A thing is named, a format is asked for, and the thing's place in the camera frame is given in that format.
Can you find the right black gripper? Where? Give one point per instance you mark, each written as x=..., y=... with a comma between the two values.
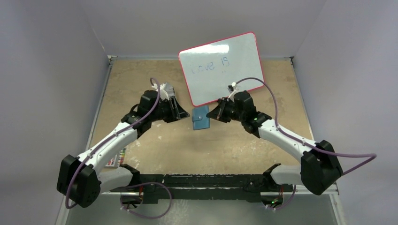
x=224, y=108

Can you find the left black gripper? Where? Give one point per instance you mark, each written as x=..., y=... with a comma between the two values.
x=176, y=112

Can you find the blue leather card holder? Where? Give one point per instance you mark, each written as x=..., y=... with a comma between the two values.
x=199, y=118

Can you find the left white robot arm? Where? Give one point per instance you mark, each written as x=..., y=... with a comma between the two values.
x=81, y=179

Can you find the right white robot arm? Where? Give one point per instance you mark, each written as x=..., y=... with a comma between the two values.
x=319, y=168

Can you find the red framed whiteboard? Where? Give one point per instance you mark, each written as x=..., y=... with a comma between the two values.
x=210, y=68

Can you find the colourful marker box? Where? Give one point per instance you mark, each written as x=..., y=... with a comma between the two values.
x=117, y=159

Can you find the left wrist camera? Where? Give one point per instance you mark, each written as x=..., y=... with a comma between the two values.
x=167, y=91

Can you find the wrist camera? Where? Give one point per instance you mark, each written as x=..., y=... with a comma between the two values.
x=233, y=89
x=167, y=91

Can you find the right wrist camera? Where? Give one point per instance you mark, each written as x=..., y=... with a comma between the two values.
x=233, y=89

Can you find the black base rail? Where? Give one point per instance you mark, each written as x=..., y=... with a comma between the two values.
x=248, y=187

